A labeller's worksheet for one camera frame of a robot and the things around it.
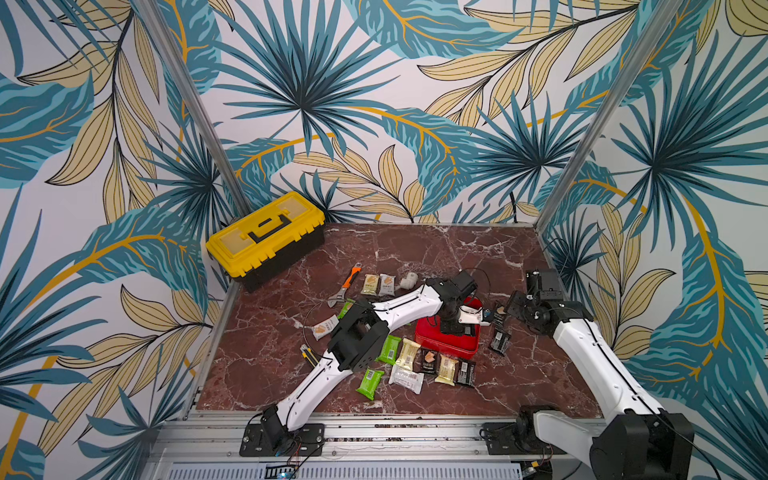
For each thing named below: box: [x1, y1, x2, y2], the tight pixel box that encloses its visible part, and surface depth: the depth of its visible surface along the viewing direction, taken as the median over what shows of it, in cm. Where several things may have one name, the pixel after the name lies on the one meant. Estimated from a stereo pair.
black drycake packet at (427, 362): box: [413, 347, 442, 383], surface depth 87 cm
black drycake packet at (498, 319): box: [493, 304, 507, 338], surface depth 95 cm
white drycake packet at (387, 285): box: [378, 273, 396, 296], surface depth 103 cm
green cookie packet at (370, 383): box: [356, 369, 385, 401], surface depth 83 cm
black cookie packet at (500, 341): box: [490, 330, 512, 356], surface depth 91 cm
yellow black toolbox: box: [206, 191, 326, 293], surface depth 97 cm
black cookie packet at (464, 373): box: [453, 360, 476, 386], surface depth 85 cm
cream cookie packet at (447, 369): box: [435, 353, 459, 386], surface depth 85 cm
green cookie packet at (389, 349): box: [378, 335, 402, 365], surface depth 88 cm
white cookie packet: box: [388, 364, 425, 395], surface depth 84 cm
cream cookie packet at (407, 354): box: [395, 337, 421, 372], surface depth 89 cm
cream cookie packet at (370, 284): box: [360, 274, 380, 296], surface depth 103 cm
